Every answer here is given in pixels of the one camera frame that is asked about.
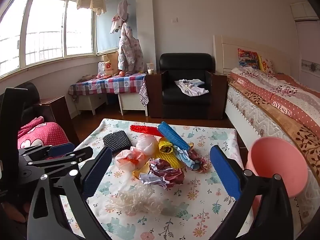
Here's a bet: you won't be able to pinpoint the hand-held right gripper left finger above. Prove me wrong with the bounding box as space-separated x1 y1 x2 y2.
27 146 113 240

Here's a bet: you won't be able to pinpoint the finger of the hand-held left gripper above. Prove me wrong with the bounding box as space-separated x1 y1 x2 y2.
19 142 75 157
24 146 93 171

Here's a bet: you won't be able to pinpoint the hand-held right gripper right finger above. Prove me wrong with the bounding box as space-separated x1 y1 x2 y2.
209 144 293 240

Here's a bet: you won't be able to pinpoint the black foam net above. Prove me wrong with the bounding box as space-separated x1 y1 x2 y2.
103 130 132 153

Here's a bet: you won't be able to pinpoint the pink plastic bin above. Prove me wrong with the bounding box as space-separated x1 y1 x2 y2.
244 137 308 230

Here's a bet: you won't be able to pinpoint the yellow foam net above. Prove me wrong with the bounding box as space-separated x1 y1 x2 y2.
160 152 185 168

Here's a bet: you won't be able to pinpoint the pink polka dot pillow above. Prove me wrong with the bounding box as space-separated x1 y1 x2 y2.
17 116 70 151

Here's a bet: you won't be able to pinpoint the crumpled floral paper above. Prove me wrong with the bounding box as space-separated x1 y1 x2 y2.
187 149 210 173

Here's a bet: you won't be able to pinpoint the orange and white plastic bag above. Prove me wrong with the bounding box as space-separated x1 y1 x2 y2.
115 147 146 172

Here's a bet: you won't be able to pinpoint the black armchair with wooden side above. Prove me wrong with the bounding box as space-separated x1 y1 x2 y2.
14 82 80 145

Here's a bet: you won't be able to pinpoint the crumpled blue and white paper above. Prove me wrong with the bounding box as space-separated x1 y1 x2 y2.
174 146 194 168

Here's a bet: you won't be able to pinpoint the white foam net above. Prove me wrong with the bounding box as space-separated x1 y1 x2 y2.
107 186 163 216

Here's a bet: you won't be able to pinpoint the white side table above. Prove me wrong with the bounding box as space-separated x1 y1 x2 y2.
117 91 148 117
74 93 109 115

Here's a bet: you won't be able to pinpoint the crumpled purple and white paper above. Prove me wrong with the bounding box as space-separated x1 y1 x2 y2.
139 158 185 190

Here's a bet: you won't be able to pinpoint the printed floral tablecloth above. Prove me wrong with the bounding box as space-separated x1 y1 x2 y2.
59 118 254 240

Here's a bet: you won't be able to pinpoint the yellow plastic bag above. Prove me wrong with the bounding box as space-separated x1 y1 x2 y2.
158 140 177 155

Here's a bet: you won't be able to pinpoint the blue foam net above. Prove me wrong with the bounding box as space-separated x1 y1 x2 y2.
157 121 191 151

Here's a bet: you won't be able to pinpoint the red foam net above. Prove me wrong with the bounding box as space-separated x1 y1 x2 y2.
130 124 163 137

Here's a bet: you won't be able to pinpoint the chequered tablecloth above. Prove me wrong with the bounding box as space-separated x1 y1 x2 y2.
68 72 148 97

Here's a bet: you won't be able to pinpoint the bed with pink bedding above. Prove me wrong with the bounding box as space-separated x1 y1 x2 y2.
224 66 320 227

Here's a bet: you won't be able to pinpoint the white garment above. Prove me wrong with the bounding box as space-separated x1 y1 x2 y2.
174 79 210 97

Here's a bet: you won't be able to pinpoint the purple patterned cloth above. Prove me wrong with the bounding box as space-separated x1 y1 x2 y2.
139 76 150 106

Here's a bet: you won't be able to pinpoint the brown paper bag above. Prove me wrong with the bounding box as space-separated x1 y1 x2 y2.
101 51 120 76

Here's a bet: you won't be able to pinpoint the window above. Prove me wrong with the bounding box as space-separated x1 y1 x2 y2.
0 0 97 78

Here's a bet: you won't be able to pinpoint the black leather armchair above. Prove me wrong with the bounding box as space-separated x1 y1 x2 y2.
146 53 227 120

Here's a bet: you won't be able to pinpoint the yellow floral pillow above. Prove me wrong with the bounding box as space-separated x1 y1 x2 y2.
259 56 276 77

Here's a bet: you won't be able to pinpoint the colourful printed pillow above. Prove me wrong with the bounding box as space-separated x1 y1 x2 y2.
238 48 261 70

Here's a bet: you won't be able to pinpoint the floral puffy jacket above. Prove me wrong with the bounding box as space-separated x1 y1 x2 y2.
117 23 145 73

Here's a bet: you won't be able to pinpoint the white headboard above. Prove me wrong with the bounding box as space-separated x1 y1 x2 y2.
212 34 299 75

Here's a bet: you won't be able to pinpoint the blue roller blind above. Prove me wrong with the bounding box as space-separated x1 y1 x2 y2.
96 0 137 55

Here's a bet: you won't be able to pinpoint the hanging pink clothes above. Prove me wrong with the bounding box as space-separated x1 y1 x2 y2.
109 0 132 35

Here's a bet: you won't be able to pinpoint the white wardrobe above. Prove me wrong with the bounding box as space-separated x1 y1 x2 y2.
290 1 320 85

